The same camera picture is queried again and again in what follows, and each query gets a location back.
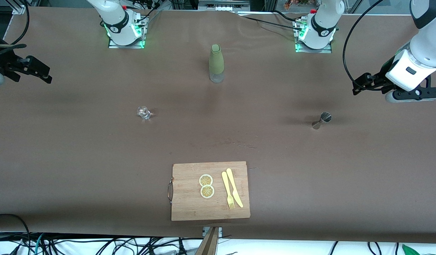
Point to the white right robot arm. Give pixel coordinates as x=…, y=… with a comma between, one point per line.
x=119, y=28

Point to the yellow plastic fork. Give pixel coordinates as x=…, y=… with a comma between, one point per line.
x=225, y=182

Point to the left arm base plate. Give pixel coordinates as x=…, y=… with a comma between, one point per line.
x=327, y=50

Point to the aluminium frame profile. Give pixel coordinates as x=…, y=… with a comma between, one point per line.
x=18, y=7

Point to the wooden stand post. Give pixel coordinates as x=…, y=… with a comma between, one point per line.
x=209, y=244

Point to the grey equipment box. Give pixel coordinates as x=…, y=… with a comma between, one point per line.
x=223, y=5

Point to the steel double jigger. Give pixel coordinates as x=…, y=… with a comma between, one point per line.
x=325, y=117

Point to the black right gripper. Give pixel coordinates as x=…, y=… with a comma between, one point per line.
x=5, y=64

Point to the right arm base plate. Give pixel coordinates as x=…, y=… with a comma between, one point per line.
x=113, y=45

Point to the small metal bracket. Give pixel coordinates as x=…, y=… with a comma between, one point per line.
x=220, y=231

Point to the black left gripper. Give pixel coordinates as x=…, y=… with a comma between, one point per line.
x=381, y=77

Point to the green sleeved glass bottle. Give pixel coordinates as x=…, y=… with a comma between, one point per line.
x=216, y=60

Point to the yellow plastic knife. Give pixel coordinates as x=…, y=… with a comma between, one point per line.
x=234, y=187

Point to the green plastic object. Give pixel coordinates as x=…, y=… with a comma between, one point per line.
x=411, y=250

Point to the wooden cutting board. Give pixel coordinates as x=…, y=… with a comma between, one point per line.
x=189, y=205

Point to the clear glass beaker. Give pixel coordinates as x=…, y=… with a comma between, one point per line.
x=143, y=112

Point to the lemon slice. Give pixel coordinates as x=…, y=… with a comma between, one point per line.
x=207, y=191
x=205, y=180

